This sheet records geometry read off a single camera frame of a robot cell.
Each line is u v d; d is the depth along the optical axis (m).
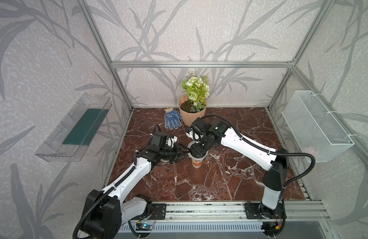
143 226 0.71
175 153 0.70
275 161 0.45
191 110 0.97
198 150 0.67
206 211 0.76
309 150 0.73
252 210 0.74
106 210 0.39
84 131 0.62
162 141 0.65
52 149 0.58
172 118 1.14
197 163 0.83
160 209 0.74
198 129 0.60
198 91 0.93
